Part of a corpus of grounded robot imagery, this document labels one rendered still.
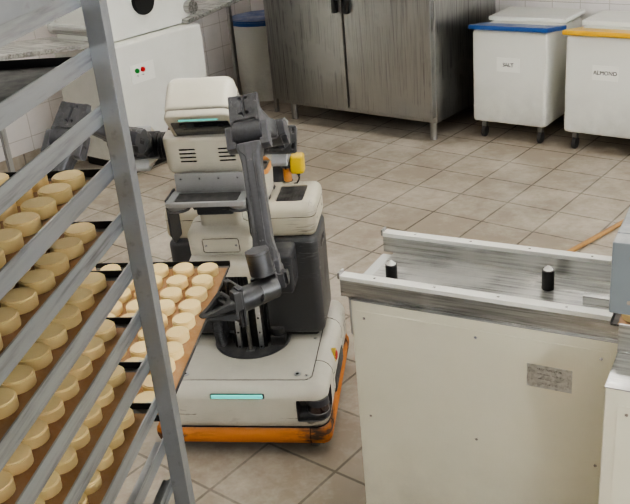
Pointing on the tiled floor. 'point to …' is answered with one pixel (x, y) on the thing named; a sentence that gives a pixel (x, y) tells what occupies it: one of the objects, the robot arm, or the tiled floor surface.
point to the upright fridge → (376, 55)
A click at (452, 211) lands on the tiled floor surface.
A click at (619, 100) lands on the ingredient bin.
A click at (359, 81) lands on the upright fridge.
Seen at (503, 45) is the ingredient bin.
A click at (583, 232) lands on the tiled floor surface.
